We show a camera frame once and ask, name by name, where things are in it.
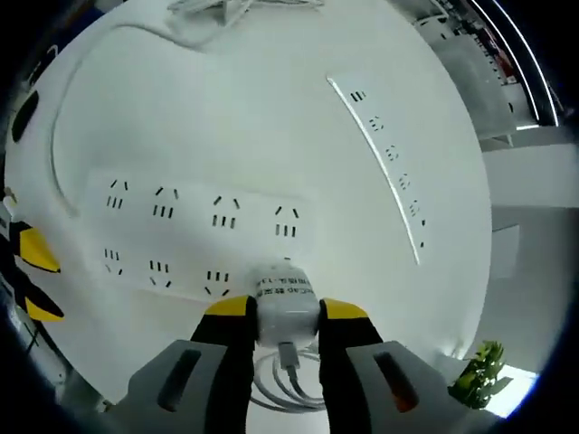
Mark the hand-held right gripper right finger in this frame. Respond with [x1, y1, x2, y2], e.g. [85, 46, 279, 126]
[318, 297, 459, 434]

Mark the white desk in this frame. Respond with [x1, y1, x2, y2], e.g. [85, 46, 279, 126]
[3, 0, 495, 413]

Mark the white charger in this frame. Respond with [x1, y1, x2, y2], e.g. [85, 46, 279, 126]
[246, 259, 321, 350]

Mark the green potted plant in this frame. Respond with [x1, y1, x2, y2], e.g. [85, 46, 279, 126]
[446, 339, 515, 410]

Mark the white power strip cable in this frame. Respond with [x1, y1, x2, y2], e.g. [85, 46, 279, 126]
[48, 20, 236, 219]

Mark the narrow white power strip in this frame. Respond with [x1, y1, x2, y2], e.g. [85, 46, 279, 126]
[326, 75, 428, 267]

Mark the white charger cable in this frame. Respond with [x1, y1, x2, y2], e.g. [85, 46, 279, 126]
[250, 341, 330, 413]

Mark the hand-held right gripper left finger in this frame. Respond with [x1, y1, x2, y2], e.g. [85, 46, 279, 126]
[128, 296, 260, 434]

